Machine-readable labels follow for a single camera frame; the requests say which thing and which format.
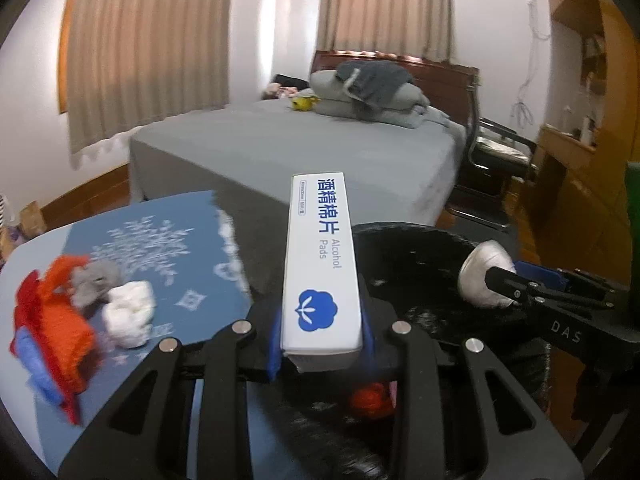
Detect white hanging cable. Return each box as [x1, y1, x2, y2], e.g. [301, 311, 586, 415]
[512, 0, 551, 127]

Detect yellow plush toy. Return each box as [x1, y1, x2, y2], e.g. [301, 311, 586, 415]
[291, 91, 321, 112]

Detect blue tree print tablecloth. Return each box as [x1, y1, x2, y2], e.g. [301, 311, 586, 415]
[0, 190, 257, 480]

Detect grey pillow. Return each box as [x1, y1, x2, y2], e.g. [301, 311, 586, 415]
[309, 70, 427, 127]

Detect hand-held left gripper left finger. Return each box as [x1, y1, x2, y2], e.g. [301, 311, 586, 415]
[59, 302, 286, 480]

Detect wooden headboard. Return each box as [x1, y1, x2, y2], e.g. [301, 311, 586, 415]
[310, 50, 481, 136]

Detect narrow beige curtain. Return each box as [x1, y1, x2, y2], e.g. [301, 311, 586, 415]
[315, 0, 457, 62]

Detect red knitted cloth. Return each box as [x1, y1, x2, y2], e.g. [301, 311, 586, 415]
[10, 255, 102, 426]

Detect white alcohol pad box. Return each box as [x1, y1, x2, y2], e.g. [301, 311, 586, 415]
[280, 171, 365, 373]

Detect black metal frame chair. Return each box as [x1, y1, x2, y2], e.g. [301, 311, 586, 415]
[440, 85, 540, 233]

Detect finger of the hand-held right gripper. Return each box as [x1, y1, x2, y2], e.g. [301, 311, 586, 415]
[486, 264, 616, 311]
[514, 260, 630, 297]

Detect grey bed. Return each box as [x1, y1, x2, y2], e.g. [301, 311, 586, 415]
[129, 95, 468, 233]

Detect light grey folded blanket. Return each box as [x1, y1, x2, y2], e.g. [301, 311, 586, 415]
[400, 102, 453, 132]

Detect black trash bin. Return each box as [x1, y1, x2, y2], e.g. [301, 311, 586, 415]
[345, 221, 553, 416]

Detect grey sock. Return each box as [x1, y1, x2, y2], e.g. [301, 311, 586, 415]
[70, 259, 124, 311]

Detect wide beige curtain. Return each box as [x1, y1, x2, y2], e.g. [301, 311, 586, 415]
[60, 0, 236, 170]

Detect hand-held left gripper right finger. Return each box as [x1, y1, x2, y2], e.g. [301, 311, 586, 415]
[357, 285, 586, 480]

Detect brown paper bag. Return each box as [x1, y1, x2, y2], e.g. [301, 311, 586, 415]
[17, 201, 47, 241]

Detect wooden shelf unit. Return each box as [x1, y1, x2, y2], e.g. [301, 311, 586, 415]
[529, 0, 640, 283]

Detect blue cloth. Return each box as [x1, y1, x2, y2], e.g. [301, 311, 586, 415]
[11, 329, 68, 407]

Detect dark grey garment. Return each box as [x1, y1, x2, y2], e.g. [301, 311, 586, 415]
[335, 60, 416, 111]

